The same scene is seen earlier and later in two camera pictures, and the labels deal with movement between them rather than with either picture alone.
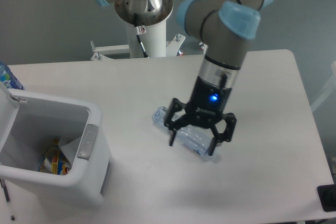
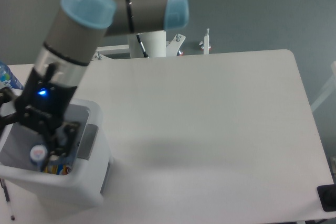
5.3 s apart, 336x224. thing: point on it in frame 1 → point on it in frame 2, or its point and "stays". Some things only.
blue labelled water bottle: x=7 y=78 stays
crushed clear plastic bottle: x=194 y=138 → x=38 y=155
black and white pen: x=7 y=196 stays
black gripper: x=207 y=102 → x=44 y=104
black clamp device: x=327 y=195 stays
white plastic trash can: x=53 y=149 stays
